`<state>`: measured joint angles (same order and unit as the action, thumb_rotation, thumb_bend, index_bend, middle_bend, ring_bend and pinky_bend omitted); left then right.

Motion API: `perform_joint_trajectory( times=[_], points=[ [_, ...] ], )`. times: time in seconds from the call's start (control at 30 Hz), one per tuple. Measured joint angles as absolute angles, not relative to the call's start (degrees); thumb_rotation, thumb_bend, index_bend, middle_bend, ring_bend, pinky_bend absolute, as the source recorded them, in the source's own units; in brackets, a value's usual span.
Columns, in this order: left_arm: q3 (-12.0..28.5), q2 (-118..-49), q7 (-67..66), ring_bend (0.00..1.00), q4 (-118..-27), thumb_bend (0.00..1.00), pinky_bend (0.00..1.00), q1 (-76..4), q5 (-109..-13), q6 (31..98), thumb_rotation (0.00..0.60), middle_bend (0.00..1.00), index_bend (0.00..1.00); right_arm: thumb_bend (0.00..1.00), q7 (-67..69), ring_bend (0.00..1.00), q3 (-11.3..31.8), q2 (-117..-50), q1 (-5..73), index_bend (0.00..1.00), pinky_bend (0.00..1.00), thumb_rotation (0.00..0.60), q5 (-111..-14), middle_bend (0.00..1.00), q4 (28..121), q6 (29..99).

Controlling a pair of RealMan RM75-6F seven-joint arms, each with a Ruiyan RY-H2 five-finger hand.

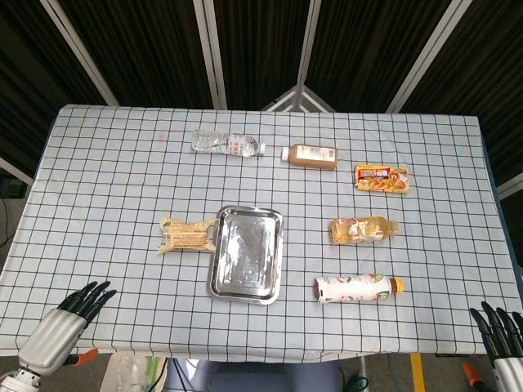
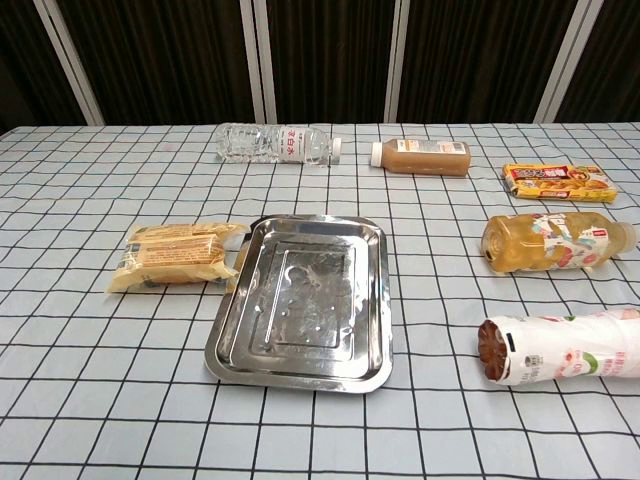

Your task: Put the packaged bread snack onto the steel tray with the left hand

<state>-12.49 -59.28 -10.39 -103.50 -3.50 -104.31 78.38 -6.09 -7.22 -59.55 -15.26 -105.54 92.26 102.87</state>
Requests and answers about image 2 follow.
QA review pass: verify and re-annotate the brown drink bottle white sleeve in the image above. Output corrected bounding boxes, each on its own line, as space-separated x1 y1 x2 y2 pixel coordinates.
476 308 640 386

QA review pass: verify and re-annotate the packaged bread in yellow wrapper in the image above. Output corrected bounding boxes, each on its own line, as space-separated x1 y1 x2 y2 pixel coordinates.
105 221 249 296

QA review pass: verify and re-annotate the yellow tea bottle floral label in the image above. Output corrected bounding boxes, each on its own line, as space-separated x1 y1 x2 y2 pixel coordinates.
481 211 636 275

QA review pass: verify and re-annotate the clear plastic water bottle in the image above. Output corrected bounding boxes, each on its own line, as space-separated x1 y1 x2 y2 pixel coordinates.
215 123 343 169

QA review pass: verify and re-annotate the brown juice bottle white cap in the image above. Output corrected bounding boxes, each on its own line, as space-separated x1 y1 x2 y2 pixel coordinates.
370 138 472 178

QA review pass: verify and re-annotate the white frame post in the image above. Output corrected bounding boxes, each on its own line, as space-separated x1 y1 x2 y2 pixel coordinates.
238 0 279 125
31 0 106 126
383 0 413 124
533 0 594 124

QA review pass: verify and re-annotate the white grid checkered tablecloth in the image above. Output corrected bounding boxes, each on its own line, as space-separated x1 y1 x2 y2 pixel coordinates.
0 120 640 480

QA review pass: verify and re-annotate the yellow snack box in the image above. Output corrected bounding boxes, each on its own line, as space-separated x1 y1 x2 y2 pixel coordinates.
502 163 619 204

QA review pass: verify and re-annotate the stainless steel rectangular tray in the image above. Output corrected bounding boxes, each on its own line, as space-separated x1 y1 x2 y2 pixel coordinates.
203 213 395 396

